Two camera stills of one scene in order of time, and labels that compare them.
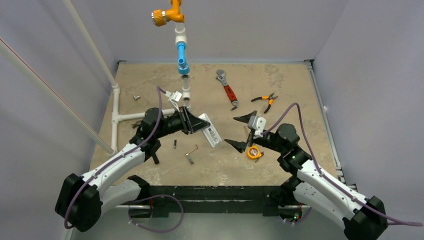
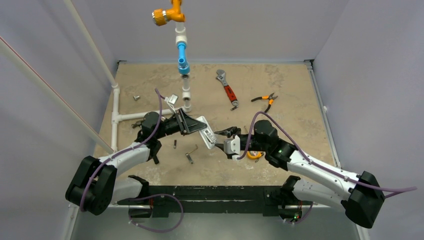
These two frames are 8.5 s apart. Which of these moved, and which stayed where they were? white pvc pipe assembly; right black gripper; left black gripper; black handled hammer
Moved: right black gripper
Stayed: white pvc pipe assembly; left black gripper; black handled hammer
